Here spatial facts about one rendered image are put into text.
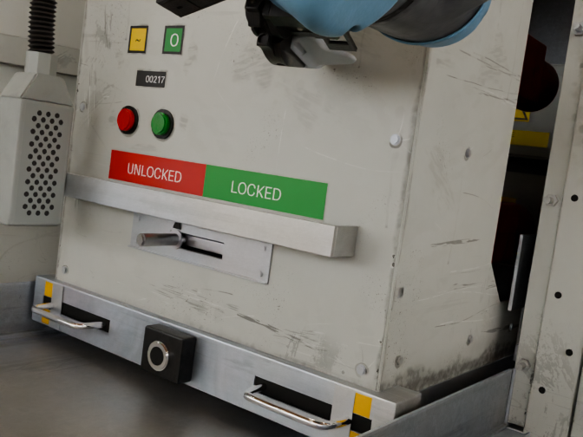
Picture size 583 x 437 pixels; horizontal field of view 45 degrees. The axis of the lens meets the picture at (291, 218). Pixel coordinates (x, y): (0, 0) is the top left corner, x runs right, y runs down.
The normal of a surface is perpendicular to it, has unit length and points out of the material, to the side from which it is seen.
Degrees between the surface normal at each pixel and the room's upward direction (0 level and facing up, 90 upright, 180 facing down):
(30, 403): 0
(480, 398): 90
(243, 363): 90
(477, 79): 90
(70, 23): 90
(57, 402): 0
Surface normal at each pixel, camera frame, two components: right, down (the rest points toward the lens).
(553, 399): -0.60, -0.01
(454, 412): 0.79, 0.16
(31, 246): 0.60, 0.14
